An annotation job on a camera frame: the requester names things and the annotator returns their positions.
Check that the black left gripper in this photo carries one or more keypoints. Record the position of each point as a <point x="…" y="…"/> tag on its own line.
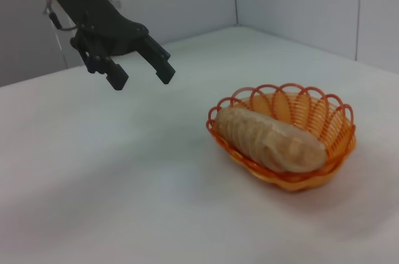
<point x="99" y="23"/>

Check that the striped orange bread loaf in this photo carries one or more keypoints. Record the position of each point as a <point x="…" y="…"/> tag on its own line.
<point x="268" y="142"/>

